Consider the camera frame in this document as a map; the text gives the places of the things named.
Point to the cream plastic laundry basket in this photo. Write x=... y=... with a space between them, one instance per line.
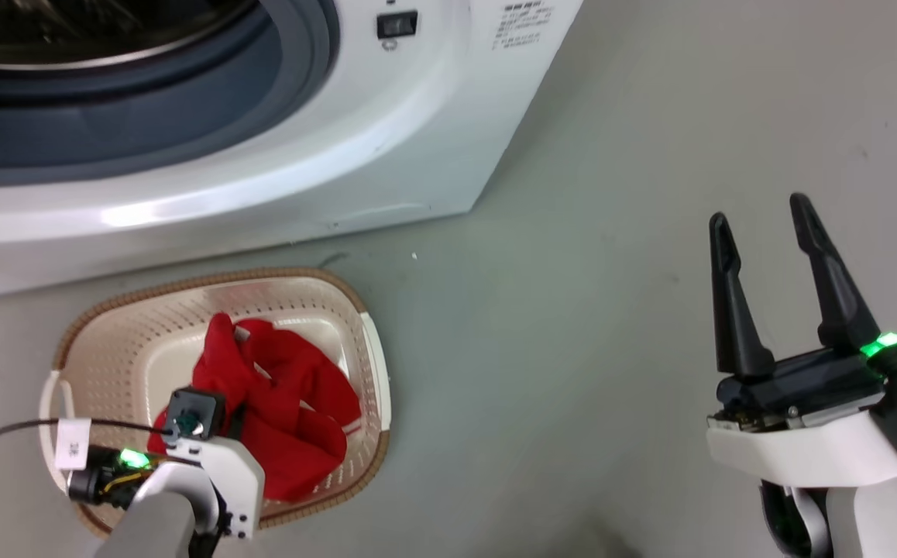
x=139 y=341

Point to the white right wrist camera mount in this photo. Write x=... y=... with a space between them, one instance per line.
x=805 y=457

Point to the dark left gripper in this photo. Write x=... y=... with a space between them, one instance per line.
x=104 y=477

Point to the black door latch socket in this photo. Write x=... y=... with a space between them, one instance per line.
x=397 y=25

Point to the washing machine drum interior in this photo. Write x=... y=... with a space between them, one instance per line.
x=69 y=31

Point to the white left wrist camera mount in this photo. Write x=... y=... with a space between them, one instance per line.
x=231 y=473

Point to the grey rubber door gasket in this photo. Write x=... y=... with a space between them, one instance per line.
x=185 y=124

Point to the red cloth garment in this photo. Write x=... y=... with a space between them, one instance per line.
x=301 y=434

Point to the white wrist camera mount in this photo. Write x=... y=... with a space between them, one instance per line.
x=805 y=457
x=231 y=473

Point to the white text sticker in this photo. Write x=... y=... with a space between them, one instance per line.
x=524 y=25

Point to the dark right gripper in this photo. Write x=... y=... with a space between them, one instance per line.
x=805 y=387

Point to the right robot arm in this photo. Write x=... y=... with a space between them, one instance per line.
x=882 y=519

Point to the white front-load washing machine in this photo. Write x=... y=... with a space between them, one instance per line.
x=262 y=194

